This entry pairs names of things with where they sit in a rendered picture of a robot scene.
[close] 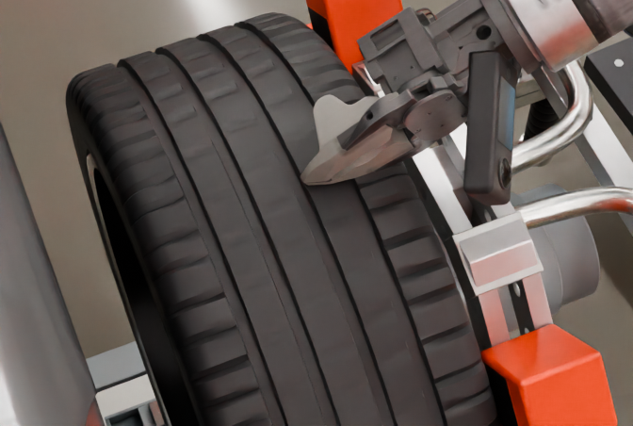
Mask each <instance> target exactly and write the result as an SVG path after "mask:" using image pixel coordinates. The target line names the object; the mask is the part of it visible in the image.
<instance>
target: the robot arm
mask: <svg viewBox="0 0 633 426"><path fill-rule="evenodd" d="M422 10H428V11H430V12H427V13H425V14H424V13H423V11H422ZM429 14H432V17H430V18H428V17H427V16H426V15H429ZM622 30H623V31H624V32H625V33H626V34H627V35H629V36H630V37H632V38H633V0H457V1H455V2H454V3H452V4H451V5H449V6H448V7H446V8H444V9H443V10H441V11H439V12H438V13H436V14H434V13H433V12H432V11H431V10H430V9H429V8H420V9H418V10H414V9H413V8H412V7H411V6H408V7H407V8H405V9H404V10H403V11H401V12H399V13H398V14H396V15H395V16H393V17H392V18H390V19H389V20H387V21H386V22H384V23H383V24H381V25H379V26H377V27H376V28H374V29H373V30H371V31H370V32H368V33H367V34H365V35H364V36H362V37H361V38H360V39H358V40H357V43H358V45H359V46H360V47H359V49H360V51H361V53H362V55H363V57H364V59H365V60H364V61H363V63H364V65H365V67H366V69H367V71H368V73H369V75H370V77H371V79H372V81H373V82H374V83H376V84H377V85H379V84H380V86H381V89H382V91H383V93H384V96H383V97H381V98H379V97H377V96H372V95H370V96H367V97H365V98H363V99H361V100H360V101H358V102H357V103H355V104H353V105H347V104H345V103H344V102H342V101H341V100H339V99H338V98H336V97H335V96H333V95H330V94H329V95H325V96H323V97H321V98H320V99H318V100H317V102H316V104H315V106H314V118H315V124H316V133H317V138H318V144H319V152H318V154H317V155H316V156H315V157H314V158H313V159H312V160H311V161H310V163H309V164H308V165H307V167H306V168H305V170H304V171H303V173H302V174H301V176H300V178H301V180H302V182H303V183H305V184H306V185H308V186H311V185H328V184H333V183H337V182H341V181H345V180H349V179H352V178H356V177H359V176H362V175H365V174H368V173H370V172H377V171H380V170H382V169H385V168H387V167H390V166H392V165H395V164H397V163H399V162H401V161H404V160H406V159H408V158H410V157H413V156H415V155H417V154H419V153H421V152H422V151H424V150H426V149H427V148H429V147H430V146H432V144H433V143H435V142H436V141H437V140H439V139H441V138H443V137H445V136H447V135H449V134H450V133H452V132H453V131H455V130H456V129H457V128H458V127H460V126H461V125H462V124H463V123H465V122H466V121H467V130H466V145H465V161H464V176H463V189H464V191H465V192H466V193H467V194H469V195H470V196H472V197H473V198H474V199H476V200H477V201H479V202H480V203H482V204H483V205H506V204H507V203H508V202H509V201H510V199H511V177H512V171H511V168H512V150H513V132H514V114H515V97H516V79H517V70H516V68H515V67H514V66H513V65H512V64H511V63H510V62H509V59H511V58H512V57H515V58H516V60H517V61H518V62H519V64H520V65H521V67H522V68H523V69H524V71H525V72H526V73H527V74H530V73H532V72H534V71H535V70H537V69H538V68H540V67H542V63H541V60H543V61H544V63H545V64H546V66H547V67H548V69H549V70H550V71H552V72H557V71H558V70H560V69H561V68H563V67H565V66H566V65H568V64H570V63H571V62H573V61H574V60H576V59H578V58H579V57H581V56H583V55H585V54H586V53H588V52H590V51H591V50H592V49H593V48H595V47H597V46H598V45H600V44H599V43H602V42H604V41H606V40H608V39H609V38H611V36H612V37H613V36H614V35H616V34H618V33H619V32H621V31H622ZM379 32H380V33H379Z"/></svg>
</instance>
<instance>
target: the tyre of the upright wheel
mask: <svg viewBox="0 0 633 426"><path fill-rule="evenodd" d="M329 94H330V95H333V96H335V97H336V98H338V99H339V100H341V101H342V102H344V103H345V104H347V105H353V104H355V103H357V102H358V101H360V100H361V99H363V98H365V97H366V96H365V94H364V93H363V91H362V90H361V89H360V86H359V85H358V84H357V82H356V81H355V79H354V78H353V76H352V75H351V74H350V72H349V70H348V69H347V68H346V66H345V65H344V63H343V62H342V61H341V60H340V59H339V57H338V56H337V54H336V53H335V52H334V51H333V49H332V48H330V46H329V45H328V44H327V43H326V42H325V41H324V40H323V39H322V38H320V37H319V36H318V34H317V33H316V32H315V31H314V30H313V29H311V28H310V27H309V26H307V25H306V24H304V23H303V22H302V21H300V20H298V19H296V18H294V17H292V16H289V15H287V14H283V13H278V12H270V13H265V14H261V15H258V16H255V17H252V18H250V19H247V20H243V21H240V22H237V23H235V24H234V25H226V26H224V27H220V28H217V29H214V30H211V31H208V32H205V33H202V34H200V35H198V36H197V37H196V38H187V39H184V40H181V41H177V42H173V43H170V44H167V45H164V46H161V47H158V48H156V49H155V52H152V51H146V52H143V53H140V54H137V55H134V56H131V57H126V58H123V59H120V60H119V61H118V64H117V67H115V65H114V64H112V63H108V64H106V65H102V66H99V67H96V68H93V69H90V70H87V71H84V72H82V73H80V74H77V75H76V76H75V77H73V78H72V80H71V81H70V83H69V84H68V87H67V89H66V97H65V100H66V108H67V115H68V119H69V125H70V128H71V132H72V137H73V144H74V147H75V151H76V153H77V158H78V161H79V165H80V168H81V172H82V175H83V178H84V182H85V185H86V188H87V192H88V195H89V200H90V203H91V206H92V210H93V213H94V216H95V220H96V222H97V225H98V228H99V231H100V235H101V238H102V241H103V243H104V246H105V251H106V255H107V258H108V261H109V264H110V267H111V269H112V272H113V275H114V278H115V281H116V284H117V287H118V290H119V292H120V295H121V298H122V303H123V306H124V309H125V312H126V315H127V318H128V320H129V323H130V326H131V329H132V332H133V335H134V338H135V341H136V342H137V345H138V350H139V353H140V356H141V359H142V362H143V364H144V367H145V369H146V372H147V375H148V378H149V381H150V383H151V386H152V389H153V392H154V395H155V398H156V401H157V404H158V407H159V409H160V412H161V415H162V418H163V419H164V422H165V425H166V426H169V423H168V422H167V419H166V416H165V413H164V411H163V408H162V405H161V402H160V399H159V398H158V395H157V392H156V389H155V386H154V382H153V379H152V376H151V373H150V371H149V369H148V366H147V363H146V360H145V357H144V354H143V351H142V349H141V346H140V344H139V341H138V336H137V333H136V330H135V327H134V324H133V321H132V319H131V316H130V313H129V310H128V307H127V304H126V301H125V299H124V296H123V293H122V288H121V284H120V281H119V278H118V275H117V272H116V270H115V267H114V263H113V260H112V257H111V254H110V251H109V248H108V245H107V242H106V236H105V233H104V229H103V226H102V223H101V220H100V216H99V213H98V209H97V206H96V203H95V199H94V195H93V191H92V187H91V183H90V180H89V171H88V165H87V156H88V154H89V153H91V154H92V156H93V158H94V160H95V162H96V164H97V166H98V168H99V170H100V172H101V174H102V176H103V178H104V180H105V183H106V185H107V188H108V190H109V192H110V194H111V197H112V199H113V201H114V203H115V206H116V207H117V209H118V212H119V214H120V217H121V219H122V223H123V225H124V228H125V230H126V232H127V235H128V237H129V239H130V241H131V244H132V246H133V249H134V251H135V254H136V256H137V259H138V263H139V264H140V267H141V269H142V272H143V274H144V277H145V279H146V282H147V285H148V287H149V289H150V291H151V294H152V297H153V299H154V303H155V306H156V309H157V311H158V314H159V317H160V318H161V321H162V324H163V326H164V329H165V332H166V334H167V337H168V340H169V342H170V346H171V349H172V351H173V354H174V357H175V359H176V362H177V365H178V368H179V369H180V372H181V375H182V378H183V381H184V383H185V386H186V389H187V394H188V396H189V398H190V401H191V404H192V407H193V409H194V412H195V415H196V418H197V420H198V423H199V426H501V422H500V419H499V416H498V414H497V408H496V404H495V398H494V394H493V391H492V389H491V387H490V383H489V378H488V375H487V372H486V368H485V366H484V364H483V362H482V359H481V353H480V350H479V345H478V342H477V340H476V337H475V334H474V331H473V328H472V326H471V324H470V320H469V317H468V315H467V312H466V309H465V306H464V303H463V299H462V296H461V294H460V291H459V290H458V289H457V285H456V281H455V279H454V276H453V274H452V271H451V268H450V266H449V265H448V263H447V261H446V255H445V253H444V251H443V248H442V246H441V243H440V241H439V239H438V237H437V235H436V234H435V232H434V229H433V225H432V223H431V221H430V217H429V215H428V213H427V211H426V208H425V207H424V205H423V203H422V201H421V200H420V198H419V195H418V192H417V190H416V188H415V186H414V183H413V180H412V179H411V177H410V176H409V174H408V172H407V169H406V167H405V165H404V163H403V161H401V162H399V163H397V164H395V165H392V166H390V167H387V168H385V169H382V170H380V171H377V172H370V173H368V174H365V175H362V176H359V177H356V178H352V179H349V180H345V181H341V182H337V183H333V184H328V185H311V186H308V185H306V184H305V183H303V182H302V180H301V178H300V176H301V174H302V173H303V171H304V170H305V168H306V167H307V165H308V164H309V163H310V161H311V160H312V159H313V158H314V157H315V156H316V155H317V154H318V152H319V144H318V138H317V129H316V124H315V118H314V106H315V104H316V102H317V100H318V99H320V98H321V97H323V96H325V95H329Z"/></svg>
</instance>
